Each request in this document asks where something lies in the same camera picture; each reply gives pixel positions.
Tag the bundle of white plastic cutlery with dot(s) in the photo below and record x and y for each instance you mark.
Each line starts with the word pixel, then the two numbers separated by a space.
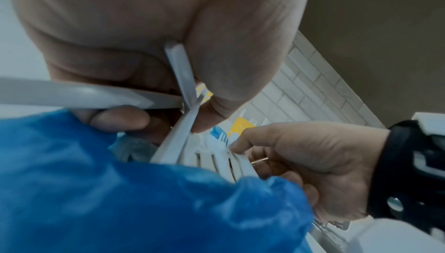
pixel 215 161

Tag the white plastic knife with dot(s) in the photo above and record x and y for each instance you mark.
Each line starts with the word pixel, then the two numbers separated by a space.
pixel 69 92

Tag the stainless steel sink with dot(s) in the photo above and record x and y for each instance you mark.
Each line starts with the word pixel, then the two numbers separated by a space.
pixel 330 242

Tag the person's left hand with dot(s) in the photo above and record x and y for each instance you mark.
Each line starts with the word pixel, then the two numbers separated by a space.
pixel 139 13

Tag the black right wristband with markers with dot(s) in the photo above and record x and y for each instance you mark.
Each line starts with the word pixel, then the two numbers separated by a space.
pixel 393 169

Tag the person's right hand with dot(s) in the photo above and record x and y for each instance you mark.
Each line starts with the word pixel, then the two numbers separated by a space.
pixel 323 158

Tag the white plastic fork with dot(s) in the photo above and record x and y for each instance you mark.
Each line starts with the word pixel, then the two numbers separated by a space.
pixel 173 142
pixel 179 65

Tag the blue plastic bag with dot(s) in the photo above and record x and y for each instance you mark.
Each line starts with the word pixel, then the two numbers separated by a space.
pixel 104 191

